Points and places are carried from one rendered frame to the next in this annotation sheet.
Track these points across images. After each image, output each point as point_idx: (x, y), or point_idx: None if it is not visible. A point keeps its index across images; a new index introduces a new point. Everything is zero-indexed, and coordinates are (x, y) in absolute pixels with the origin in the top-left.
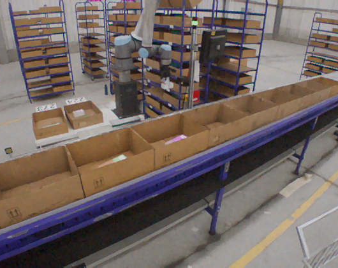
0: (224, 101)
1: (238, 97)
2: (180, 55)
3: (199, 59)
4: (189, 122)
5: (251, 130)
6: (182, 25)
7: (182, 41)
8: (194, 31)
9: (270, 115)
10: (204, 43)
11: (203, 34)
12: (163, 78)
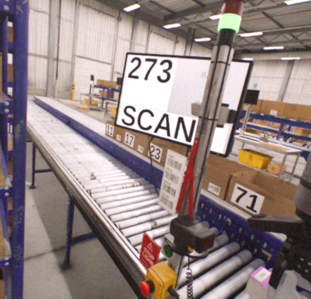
0: (113, 218)
1: (262, 188)
2: (19, 154)
3: (231, 145)
4: None
5: None
6: None
7: (25, 87)
8: (231, 57)
9: (270, 187)
10: (244, 99)
11: (250, 73)
12: (290, 287)
